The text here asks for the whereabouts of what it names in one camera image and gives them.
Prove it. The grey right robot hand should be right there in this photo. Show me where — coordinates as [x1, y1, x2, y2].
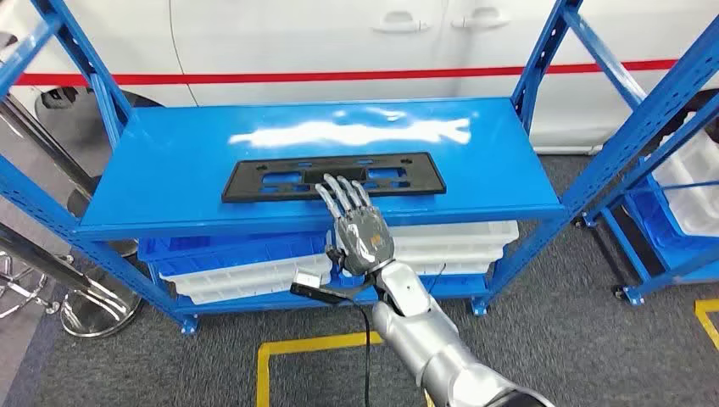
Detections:
[314, 174, 397, 278]

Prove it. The black plastic plate frame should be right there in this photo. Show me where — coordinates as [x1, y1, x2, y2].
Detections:
[220, 152, 448, 204]

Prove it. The blue metal shelf rack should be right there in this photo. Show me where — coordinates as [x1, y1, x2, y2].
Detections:
[572, 95, 719, 307]
[0, 0, 719, 337]

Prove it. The deep blue plastic bin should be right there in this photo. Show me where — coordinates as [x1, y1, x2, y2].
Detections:
[137, 232, 332, 265]

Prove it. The white car with red stripe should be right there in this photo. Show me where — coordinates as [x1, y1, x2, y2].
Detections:
[0, 0, 719, 176]

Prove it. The black bar stool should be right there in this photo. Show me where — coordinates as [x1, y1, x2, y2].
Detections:
[0, 249, 62, 321]

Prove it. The large white plastic bin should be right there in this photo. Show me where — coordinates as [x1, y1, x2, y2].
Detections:
[651, 112, 719, 238]

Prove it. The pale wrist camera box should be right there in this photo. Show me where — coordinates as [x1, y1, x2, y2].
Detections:
[289, 268, 352, 307]

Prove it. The thin black wrist wire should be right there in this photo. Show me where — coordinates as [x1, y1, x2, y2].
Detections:
[427, 262, 449, 294]

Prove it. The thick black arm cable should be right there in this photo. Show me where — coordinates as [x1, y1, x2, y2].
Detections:
[350, 300, 376, 407]

